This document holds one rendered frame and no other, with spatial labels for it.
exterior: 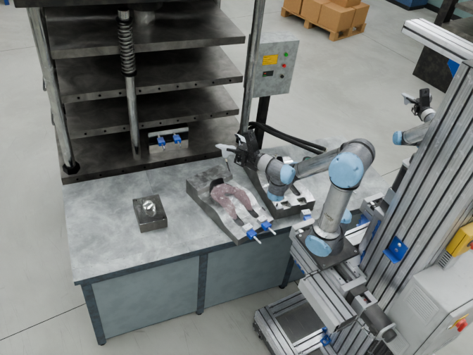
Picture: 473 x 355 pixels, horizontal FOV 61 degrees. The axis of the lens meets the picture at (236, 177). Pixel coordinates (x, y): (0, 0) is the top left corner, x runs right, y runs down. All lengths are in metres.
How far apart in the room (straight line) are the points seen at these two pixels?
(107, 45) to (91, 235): 1.03
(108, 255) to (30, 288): 1.09
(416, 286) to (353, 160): 0.62
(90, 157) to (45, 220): 0.93
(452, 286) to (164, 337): 1.76
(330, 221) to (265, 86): 1.44
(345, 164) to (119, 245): 1.29
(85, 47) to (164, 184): 0.89
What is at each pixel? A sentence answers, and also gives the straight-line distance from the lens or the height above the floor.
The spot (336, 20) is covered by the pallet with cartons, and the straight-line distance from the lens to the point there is 6.83.
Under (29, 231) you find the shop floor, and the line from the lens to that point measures 3.53.
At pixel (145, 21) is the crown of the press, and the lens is 2.63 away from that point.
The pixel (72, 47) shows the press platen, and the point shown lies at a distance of 2.40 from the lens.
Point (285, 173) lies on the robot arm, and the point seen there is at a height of 1.46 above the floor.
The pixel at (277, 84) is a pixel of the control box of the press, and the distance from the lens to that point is 2.91.
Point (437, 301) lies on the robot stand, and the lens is 1.79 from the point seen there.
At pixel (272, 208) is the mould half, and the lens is 2.36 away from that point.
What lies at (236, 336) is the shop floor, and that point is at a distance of 2.84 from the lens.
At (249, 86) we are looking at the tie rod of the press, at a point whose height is 1.24.
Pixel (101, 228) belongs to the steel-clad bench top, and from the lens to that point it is 2.33.
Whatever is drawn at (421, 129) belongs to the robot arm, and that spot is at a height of 1.50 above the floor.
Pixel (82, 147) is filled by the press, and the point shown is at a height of 0.78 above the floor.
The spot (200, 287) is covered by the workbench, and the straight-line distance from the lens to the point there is 2.60.
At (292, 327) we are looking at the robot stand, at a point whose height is 0.21.
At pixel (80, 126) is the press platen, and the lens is 2.65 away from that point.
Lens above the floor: 2.54
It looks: 42 degrees down
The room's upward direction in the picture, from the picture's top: 7 degrees clockwise
